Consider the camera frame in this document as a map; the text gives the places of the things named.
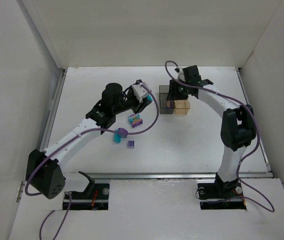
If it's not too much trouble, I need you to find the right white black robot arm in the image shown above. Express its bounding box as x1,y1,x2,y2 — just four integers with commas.
167,65,256,191

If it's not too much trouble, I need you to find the grey transparent container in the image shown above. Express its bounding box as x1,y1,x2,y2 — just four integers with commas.
159,85,174,115

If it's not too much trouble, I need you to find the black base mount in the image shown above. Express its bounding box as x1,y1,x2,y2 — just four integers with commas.
196,174,246,210
62,171,110,211

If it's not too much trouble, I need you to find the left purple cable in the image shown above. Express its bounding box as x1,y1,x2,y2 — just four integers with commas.
24,81,160,238

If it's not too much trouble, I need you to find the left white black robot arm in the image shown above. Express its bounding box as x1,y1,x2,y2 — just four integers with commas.
24,80,155,200

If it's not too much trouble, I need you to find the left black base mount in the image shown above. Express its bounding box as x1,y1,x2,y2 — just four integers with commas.
62,171,110,211

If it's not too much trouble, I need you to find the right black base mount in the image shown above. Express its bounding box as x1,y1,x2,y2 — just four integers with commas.
196,174,246,210

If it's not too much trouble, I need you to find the small purple square lego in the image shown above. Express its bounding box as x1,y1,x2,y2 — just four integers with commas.
127,140,135,148

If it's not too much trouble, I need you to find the teal lego with purple arch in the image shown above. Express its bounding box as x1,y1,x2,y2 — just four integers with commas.
113,127,128,144

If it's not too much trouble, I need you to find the teal purple lego stack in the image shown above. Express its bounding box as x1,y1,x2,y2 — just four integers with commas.
128,113,143,128

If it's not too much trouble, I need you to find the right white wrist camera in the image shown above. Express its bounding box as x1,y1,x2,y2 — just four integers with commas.
174,67,185,82

